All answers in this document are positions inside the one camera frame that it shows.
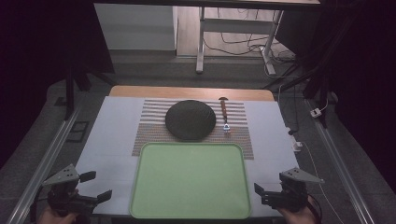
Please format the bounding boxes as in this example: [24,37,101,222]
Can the thin white cable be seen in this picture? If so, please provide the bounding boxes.
[299,141,345,224]

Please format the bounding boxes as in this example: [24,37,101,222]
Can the white cabinet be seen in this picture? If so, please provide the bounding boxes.
[93,3,178,52]

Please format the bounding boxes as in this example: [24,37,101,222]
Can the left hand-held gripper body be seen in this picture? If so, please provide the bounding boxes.
[41,163,98,217]

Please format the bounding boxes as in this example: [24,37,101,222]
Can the white table cover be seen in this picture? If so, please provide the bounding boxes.
[75,95,301,217]

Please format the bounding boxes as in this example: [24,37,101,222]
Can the black stand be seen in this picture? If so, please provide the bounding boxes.
[262,6,356,129]
[64,54,118,121]

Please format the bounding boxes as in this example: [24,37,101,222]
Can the green plastic tray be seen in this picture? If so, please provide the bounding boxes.
[129,142,252,220]

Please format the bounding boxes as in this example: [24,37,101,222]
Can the black floor cables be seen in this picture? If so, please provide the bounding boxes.
[204,7,297,64]

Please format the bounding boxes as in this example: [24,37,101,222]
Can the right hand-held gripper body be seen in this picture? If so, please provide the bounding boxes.
[262,167,325,211]

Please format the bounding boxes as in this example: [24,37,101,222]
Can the brown-handled spoon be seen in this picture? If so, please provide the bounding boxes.
[218,96,232,134]

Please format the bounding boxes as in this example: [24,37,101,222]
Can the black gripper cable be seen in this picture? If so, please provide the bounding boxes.
[307,193,323,224]

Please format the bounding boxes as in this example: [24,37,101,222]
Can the dark round plate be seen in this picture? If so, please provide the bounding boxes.
[164,99,217,142]

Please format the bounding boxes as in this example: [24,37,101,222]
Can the metal floor rail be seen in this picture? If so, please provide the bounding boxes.
[305,98,376,224]
[6,104,82,224]

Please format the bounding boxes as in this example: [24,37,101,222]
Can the white desk frame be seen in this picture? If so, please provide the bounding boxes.
[195,6,285,76]

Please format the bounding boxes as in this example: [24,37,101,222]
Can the person's left hand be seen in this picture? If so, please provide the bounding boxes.
[36,205,79,224]

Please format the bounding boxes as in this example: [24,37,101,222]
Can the person's right hand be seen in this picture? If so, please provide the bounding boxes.
[276,195,318,224]

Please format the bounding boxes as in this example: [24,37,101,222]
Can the striped woven placemat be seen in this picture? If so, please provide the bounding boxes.
[131,99,255,161]

